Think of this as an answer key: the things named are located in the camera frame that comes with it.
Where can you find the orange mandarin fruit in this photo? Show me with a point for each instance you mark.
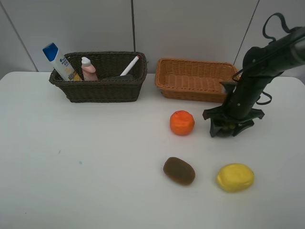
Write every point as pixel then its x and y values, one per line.
pixel 181 122

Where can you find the orange wicker basket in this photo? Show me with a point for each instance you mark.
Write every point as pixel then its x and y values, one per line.
pixel 193 80

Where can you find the pink lotion bottle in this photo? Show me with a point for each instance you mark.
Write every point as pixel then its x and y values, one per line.
pixel 89 71

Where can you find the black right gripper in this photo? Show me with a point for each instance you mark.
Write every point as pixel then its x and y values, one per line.
pixel 236 108

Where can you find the white shampoo bottle blue cap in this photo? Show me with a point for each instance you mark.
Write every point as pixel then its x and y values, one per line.
pixel 60 63

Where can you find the yellow lemon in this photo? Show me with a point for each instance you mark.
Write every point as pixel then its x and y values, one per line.
pixel 235 177

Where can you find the brown kiwi fruit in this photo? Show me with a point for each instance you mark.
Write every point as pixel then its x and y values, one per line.
pixel 179 171

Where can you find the white pink marker pen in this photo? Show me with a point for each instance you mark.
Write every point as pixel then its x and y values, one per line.
pixel 130 66

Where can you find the dark purple mangosteen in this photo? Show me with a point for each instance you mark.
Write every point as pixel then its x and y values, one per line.
pixel 226 130

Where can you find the grey whiteboard eraser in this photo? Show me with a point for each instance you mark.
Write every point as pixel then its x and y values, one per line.
pixel 128 77

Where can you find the dark brown wicker basket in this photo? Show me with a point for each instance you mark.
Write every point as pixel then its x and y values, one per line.
pixel 105 90

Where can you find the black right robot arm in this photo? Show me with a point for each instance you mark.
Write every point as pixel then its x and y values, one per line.
pixel 260 67

